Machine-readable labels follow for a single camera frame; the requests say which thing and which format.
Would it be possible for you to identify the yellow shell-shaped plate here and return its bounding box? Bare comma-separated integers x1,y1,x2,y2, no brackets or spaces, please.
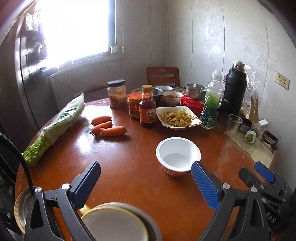
14,198,25,235

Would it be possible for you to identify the shallow steel pan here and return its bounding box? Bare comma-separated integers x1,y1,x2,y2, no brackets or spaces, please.
17,188,32,229

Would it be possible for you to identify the yellow enamel bowl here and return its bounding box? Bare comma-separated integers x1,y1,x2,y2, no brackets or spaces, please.
79,205,149,240

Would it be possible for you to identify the red white paper bowl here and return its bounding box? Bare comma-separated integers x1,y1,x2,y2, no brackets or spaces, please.
156,137,202,177

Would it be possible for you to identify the large stainless steel bowl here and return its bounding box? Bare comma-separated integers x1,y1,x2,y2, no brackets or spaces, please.
95,202,163,241

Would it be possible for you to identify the green fruit in net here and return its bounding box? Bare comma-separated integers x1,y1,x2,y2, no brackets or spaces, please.
244,130,257,144

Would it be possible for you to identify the white charger plug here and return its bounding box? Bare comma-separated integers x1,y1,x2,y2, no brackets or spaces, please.
258,119,270,128

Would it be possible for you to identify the small metal cup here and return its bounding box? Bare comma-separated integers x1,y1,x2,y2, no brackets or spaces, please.
239,118,252,134

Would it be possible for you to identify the wooden rabbit ornament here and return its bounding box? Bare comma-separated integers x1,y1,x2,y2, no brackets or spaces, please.
249,96,259,123

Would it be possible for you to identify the clear plastic cup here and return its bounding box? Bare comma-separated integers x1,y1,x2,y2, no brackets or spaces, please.
226,114,242,135

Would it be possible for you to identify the round wooden table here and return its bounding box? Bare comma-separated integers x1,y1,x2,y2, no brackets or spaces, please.
14,97,280,241

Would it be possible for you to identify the green drink bottle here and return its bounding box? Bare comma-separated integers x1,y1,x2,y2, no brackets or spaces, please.
201,70,224,129

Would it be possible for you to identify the red tissue box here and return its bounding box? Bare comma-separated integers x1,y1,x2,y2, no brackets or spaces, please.
180,94,204,117

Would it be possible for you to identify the black thermos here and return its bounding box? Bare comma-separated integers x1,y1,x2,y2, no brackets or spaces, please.
218,61,247,126

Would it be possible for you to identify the white dish with food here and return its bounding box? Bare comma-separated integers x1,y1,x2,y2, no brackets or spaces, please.
156,106,201,130

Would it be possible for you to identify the small steel bowl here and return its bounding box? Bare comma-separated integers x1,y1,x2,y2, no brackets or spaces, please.
186,83,207,101

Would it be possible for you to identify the carrot middle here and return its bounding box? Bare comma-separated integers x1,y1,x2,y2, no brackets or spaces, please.
91,121,112,136

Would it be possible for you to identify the carrot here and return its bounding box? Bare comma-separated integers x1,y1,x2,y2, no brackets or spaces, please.
98,126,127,137
91,121,112,136
83,116,111,126

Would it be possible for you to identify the celery bunch in bag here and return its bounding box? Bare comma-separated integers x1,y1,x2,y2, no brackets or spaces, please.
22,93,85,167

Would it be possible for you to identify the carrot near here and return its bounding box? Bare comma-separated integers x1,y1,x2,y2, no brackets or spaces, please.
98,126,127,137

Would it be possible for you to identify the dark refrigerator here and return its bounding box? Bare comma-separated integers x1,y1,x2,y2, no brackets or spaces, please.
1,15,59,151

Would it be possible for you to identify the white ceramic bowl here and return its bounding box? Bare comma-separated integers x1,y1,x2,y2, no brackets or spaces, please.
163,91,183,106

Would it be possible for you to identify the carrot far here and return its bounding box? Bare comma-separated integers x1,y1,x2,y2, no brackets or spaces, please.
83,116,111,126

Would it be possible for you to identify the brown sauce bottle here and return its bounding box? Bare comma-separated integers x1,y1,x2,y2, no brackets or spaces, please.
139,85,157,128

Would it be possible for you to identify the steel bowl behind jars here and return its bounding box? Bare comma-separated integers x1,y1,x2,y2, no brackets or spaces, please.
132,87,163,103

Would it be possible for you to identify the red chili sauce jar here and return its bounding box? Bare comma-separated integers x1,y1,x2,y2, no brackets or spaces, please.
127,91,142,120

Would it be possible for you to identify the clear jar black lid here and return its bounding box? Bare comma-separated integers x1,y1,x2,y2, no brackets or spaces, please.
107,79,127,108

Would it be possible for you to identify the wall power outlet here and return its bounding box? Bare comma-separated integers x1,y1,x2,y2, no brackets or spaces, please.
274,72,290,90

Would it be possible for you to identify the black cable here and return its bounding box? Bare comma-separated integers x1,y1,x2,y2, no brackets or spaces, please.
0,131,35,193

